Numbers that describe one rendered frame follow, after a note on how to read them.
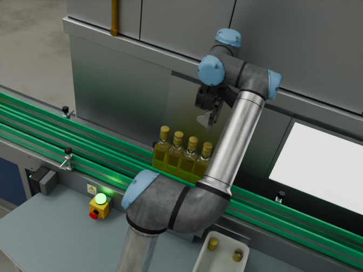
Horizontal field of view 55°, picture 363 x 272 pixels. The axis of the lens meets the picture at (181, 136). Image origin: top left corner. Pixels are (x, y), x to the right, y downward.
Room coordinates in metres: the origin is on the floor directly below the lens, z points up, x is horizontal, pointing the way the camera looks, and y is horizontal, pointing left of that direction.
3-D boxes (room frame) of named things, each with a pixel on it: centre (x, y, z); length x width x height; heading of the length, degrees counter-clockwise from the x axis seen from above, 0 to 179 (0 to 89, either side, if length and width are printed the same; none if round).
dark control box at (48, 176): (0.92, 0.55, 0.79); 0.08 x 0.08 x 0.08; 75
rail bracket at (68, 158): (0.91, 0.44, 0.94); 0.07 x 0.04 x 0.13; 165
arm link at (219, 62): (0.85, -0.07, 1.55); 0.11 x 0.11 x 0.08; 74
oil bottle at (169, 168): (0.97, 0.01, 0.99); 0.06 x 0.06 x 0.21; 75
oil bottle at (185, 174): (0.96, -0.05, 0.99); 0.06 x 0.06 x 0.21; 75
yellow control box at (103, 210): (0.85, 0.28, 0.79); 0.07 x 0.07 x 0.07; 75
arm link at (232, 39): (0.95, -0.08, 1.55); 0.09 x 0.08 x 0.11; 164
